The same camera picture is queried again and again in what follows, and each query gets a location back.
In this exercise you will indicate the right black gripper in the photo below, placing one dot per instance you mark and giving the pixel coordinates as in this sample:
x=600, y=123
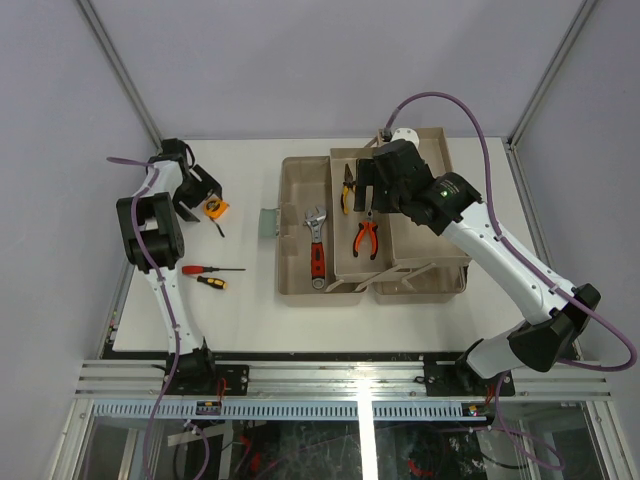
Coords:
x=367, y=174

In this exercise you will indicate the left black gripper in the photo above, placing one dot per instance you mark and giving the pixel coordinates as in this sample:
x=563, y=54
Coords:
x=202, y=192

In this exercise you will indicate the yellow needle-nose pliers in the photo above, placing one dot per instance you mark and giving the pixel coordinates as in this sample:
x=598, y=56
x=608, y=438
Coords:
x=347, y=199

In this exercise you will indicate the orange tape measure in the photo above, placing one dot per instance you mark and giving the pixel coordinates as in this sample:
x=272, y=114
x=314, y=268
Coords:
x=214, y=209

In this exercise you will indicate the red-handled adjustable wrench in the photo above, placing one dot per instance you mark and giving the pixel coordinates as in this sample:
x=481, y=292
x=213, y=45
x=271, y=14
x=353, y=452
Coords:
x=314, y=220

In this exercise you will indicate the red-handled long screwdriver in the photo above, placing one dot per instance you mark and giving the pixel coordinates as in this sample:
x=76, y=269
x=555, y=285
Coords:
x=199, y=270

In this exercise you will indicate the grey-green toolbox latch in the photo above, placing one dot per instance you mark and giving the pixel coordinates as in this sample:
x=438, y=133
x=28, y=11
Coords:
x=269, y=223

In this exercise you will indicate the beige toolbox with smoky lid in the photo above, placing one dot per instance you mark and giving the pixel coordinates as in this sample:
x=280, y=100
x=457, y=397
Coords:
x=386, y=253

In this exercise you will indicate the yellow-black stubby screwdriver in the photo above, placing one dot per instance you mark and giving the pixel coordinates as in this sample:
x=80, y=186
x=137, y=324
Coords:
x=215, y=283

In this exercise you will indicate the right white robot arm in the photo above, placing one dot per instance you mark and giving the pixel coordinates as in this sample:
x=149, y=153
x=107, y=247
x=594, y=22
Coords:
x=553, y=308

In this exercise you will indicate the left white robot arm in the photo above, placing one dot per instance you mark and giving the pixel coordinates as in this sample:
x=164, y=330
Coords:
x=149, y=220

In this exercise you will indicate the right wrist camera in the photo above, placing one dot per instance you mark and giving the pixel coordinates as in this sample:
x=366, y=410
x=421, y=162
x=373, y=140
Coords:
x=387, y=135

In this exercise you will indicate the aluminium mounting rail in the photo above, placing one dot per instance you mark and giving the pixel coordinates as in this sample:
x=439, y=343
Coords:
x=333, y=380

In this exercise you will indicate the left aluminium frame post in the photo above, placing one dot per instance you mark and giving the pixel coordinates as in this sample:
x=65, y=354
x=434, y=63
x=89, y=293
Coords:
x=121, y=73

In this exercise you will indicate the aluminium frame post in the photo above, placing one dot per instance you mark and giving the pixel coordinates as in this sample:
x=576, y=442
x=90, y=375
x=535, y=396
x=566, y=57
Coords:
x=121, y=73
x=561, y=53

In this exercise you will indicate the slotted cable duct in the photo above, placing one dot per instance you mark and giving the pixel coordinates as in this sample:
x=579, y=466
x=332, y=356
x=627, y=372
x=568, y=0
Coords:
x=241, y=409

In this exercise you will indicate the right aluminium frame post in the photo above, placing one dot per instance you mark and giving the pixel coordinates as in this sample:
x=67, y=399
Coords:
x=561, y=53

